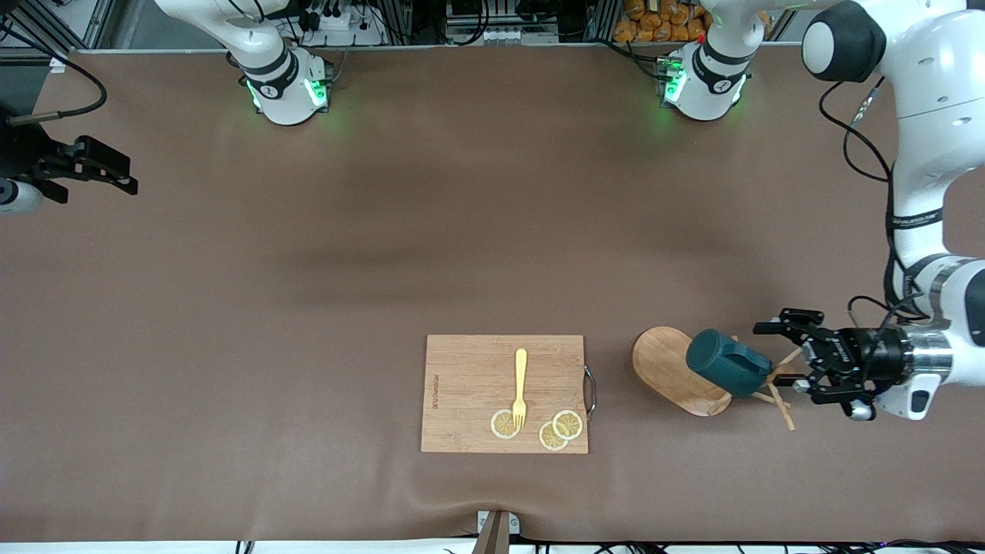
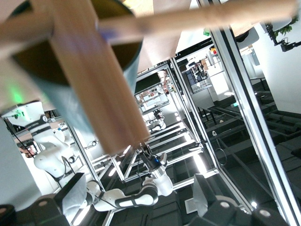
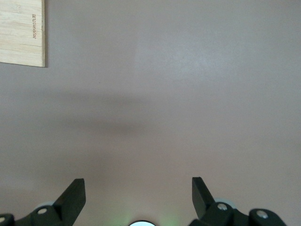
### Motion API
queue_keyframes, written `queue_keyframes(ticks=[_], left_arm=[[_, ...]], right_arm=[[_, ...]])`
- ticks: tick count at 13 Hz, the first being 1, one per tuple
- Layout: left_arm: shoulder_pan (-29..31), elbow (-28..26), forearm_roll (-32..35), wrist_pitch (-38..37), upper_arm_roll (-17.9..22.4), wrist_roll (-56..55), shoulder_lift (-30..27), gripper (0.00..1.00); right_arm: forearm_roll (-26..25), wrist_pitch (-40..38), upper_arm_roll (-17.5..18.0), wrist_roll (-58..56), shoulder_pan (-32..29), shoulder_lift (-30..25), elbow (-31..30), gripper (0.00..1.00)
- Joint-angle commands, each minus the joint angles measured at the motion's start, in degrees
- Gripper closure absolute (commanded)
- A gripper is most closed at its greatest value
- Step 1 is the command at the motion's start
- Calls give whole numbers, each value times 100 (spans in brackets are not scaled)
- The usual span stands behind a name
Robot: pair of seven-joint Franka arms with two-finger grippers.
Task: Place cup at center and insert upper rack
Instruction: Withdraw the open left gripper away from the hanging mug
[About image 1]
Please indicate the lemon slice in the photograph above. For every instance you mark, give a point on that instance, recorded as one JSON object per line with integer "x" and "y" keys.
{"x": 549, "y": 440}
{"x": 569, "y": 425}
{"x": 500, "y": 425}

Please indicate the yellow plastic fork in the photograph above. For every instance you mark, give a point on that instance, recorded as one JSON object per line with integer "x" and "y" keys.
{"x": 521, "y": 369}

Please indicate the wooden mug tree rack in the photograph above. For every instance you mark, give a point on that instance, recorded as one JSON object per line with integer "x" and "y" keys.
{"x": 662, "y": 369}

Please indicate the aluminium frame post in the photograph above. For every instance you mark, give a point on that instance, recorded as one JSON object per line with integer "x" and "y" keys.
{"x": 96, "y": 19}

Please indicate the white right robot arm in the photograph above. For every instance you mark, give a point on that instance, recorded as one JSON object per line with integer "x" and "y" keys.
{"x": 285, "y": 92}

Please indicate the wooden cutting board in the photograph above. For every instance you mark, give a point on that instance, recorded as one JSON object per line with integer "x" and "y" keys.
{"x": 469, "y": 385}

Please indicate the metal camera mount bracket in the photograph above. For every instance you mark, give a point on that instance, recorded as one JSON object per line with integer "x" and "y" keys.
{"x": 492, "y": 538}

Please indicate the long white power strip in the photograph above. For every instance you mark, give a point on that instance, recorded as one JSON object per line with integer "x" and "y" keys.
{"x": 500, "y": 35}

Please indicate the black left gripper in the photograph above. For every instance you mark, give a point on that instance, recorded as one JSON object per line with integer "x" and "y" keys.
{"x": 874, "y": 351}

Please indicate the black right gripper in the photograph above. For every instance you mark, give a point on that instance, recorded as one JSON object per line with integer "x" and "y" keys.
{"x": 21, "y": 151}

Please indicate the teal mug yellow inside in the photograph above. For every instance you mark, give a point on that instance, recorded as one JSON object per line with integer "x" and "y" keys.
{"x": 723, "y": 362}

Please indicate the orange snack bag pile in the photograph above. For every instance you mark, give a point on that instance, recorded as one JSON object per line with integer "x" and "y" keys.
{"x": 639, "y": 31}

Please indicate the brown table cover mat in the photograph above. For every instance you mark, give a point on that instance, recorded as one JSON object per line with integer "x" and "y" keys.
{"x": 231, "y": 462}

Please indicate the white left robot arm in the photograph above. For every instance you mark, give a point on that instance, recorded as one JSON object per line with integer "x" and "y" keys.
{"x": 931, "y": 115}

